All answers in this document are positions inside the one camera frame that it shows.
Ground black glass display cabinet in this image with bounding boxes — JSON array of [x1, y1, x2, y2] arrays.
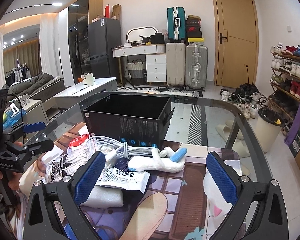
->
[[68, 0, 103, 83]]

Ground white adidas plastic bag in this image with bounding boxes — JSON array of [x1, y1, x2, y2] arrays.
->
[[45, 140, 91, 183]]

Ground person's left hand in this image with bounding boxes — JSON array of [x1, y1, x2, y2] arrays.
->
[[0, 141, 24, 191]]

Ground white plush toy blue horn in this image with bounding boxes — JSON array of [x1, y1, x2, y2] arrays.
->
[[127, 146, 187, 173]]

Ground anime printed desk mat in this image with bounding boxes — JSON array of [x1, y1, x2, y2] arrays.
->
[[9, 122, 251, 240]]

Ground wooden shoe rack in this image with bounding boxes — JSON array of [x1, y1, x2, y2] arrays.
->
[[269, 43, 300, 135]]

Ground oval vanity mirror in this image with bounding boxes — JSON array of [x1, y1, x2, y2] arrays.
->
[[126, 27, 165, 45]]

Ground white foam piece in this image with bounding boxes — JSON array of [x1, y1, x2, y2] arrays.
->
[[81, 186, 123, 209]]

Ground red white snack packet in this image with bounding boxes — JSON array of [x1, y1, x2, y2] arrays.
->
[[69, 134, 89, 147]]

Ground stacked shoe boxes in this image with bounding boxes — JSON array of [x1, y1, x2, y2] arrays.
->
[[186, 14, 205, 46]]

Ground beige hard suitcase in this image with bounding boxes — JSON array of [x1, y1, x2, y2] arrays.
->
[[166, 43, 186, 86]]

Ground white coiled charging cable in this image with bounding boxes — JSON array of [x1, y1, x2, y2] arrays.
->
[[88, 135, 163, 167]]

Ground black refrigerator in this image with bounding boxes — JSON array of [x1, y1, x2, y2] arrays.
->
[[88, 18, 122, 79]]

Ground purple rolled yoga mat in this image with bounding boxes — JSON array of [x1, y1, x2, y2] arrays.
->
[[284, 105, 300, 146]]

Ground white waste bin black bag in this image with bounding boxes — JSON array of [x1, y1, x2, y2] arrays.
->
[[254, 108, 284, 153]]

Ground woven laundry basket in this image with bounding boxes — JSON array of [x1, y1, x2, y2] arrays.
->
[[127, 59, 146, 86]]

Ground teal hard suitcase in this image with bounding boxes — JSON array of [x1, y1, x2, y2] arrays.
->
[[167, 7, 186, 43]]

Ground black cardboard box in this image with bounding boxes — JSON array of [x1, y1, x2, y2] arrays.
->
[[82, 93, 174, 149]]

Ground white low tv cabinet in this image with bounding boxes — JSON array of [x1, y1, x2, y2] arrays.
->
[[54, 77, 117, 111]]

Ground wooden door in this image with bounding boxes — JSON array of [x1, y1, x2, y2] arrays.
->
[[213, 0, 259, 88]]

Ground white dressing table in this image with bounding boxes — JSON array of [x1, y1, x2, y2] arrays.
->
[[112, 44, 167, 83]]

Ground beige slipper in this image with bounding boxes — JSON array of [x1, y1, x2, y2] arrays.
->
[[232, 140, 250, 159], [215, 125, 244, 141]]

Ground silver aluminium suitcase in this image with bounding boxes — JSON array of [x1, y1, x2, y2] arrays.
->
[[185, 44, 208, 91]]

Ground white medicine sachet pack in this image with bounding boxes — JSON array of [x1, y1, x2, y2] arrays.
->
[[95, 167, 151, 193]]

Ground white cup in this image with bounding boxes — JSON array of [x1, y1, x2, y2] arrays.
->
[[83, 73, 94, 86]]

